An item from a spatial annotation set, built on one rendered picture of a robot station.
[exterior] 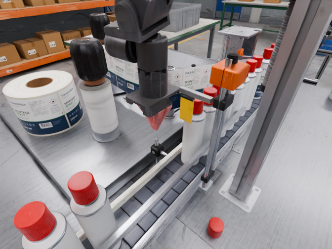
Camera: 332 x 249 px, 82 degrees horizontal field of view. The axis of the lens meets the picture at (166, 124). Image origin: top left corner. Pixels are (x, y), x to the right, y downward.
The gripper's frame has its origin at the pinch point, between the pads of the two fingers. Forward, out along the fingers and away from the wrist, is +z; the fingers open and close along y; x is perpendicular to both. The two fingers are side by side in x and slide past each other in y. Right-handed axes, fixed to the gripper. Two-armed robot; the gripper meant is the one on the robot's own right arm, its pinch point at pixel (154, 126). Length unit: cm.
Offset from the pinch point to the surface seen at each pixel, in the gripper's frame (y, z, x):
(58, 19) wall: -172, 45, -440
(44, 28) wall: -138, 57, -438
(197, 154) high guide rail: -3.8, 5.6, 10.2
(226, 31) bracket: -43.6, -12.8, -6.3
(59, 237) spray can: 26.1, -2.2, 8.2
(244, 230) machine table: -2.0, 18.8, 25.8
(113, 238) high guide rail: 20.6, 5.7, 10.0
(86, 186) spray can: 20.8, -6.5, 7.7
